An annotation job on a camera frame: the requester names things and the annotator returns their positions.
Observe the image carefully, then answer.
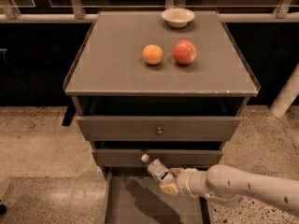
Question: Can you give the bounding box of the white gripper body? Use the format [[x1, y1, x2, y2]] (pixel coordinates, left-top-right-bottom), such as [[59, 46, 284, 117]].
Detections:
[[176, 168, 199, 198]]

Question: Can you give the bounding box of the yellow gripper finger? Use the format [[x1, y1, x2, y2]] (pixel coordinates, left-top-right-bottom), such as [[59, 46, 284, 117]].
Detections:
[[159, 182, 179, 196], [169, 168, 184, 177]]

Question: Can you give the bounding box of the clear plastic bottle white cap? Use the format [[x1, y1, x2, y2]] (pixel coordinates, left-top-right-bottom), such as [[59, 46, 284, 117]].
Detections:
[[141, 154, 175, 185]]

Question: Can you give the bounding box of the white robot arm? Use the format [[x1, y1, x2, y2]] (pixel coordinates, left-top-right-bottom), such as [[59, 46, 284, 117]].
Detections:
[[159, 164, 299, 217]]

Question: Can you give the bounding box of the grey bottom drawer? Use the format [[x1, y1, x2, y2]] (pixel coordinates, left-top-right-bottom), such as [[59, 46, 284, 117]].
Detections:
[[103, 168, 214, 224]]

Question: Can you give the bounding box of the grey drawer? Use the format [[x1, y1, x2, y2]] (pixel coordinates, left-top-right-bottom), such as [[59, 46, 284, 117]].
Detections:
[[78, 116, 240, 142], [103, 168, 214, 224], [92, 149, 223, 167]]

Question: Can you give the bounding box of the brass top drawer knob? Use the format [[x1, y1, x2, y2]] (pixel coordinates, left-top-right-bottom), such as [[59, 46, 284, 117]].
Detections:
[[156, 127, 164, 135]]

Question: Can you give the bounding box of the grey middle drawer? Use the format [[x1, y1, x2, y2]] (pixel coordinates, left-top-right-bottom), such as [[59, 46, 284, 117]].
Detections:
[[92, 149, 223, 167]]

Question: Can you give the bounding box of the grey drawer cabinet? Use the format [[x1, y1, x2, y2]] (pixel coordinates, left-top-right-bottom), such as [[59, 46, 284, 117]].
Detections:
[[63, 9, 261, 224]]

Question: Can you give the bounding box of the grey top drawer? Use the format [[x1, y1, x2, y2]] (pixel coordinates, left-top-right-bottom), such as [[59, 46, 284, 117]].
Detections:
[[78, 116, 240, 142]]

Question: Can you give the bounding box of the orange fruit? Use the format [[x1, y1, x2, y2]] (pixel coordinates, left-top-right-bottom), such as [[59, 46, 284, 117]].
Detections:
[[142, 45, 164, 65]]

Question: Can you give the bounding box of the red apple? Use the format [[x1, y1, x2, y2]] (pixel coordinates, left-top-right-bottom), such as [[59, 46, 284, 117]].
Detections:
[[173, 40, 197, 65]]

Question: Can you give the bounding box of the white pillar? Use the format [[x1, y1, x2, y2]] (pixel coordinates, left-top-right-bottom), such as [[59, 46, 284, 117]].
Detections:
[[270, 64, 299, 118]]

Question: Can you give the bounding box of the white ceramic bowl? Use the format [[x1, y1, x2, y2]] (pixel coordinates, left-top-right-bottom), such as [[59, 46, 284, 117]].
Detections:
[[162, 7, 195, 28]]

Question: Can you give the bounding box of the black object at floor edge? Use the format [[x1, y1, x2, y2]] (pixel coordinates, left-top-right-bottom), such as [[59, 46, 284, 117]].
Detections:
[[0, 204, 7, 215]]

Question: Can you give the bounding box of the metal window railing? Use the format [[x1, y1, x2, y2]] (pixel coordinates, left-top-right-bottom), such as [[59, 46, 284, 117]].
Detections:
[[0, 0, 299, 23]]

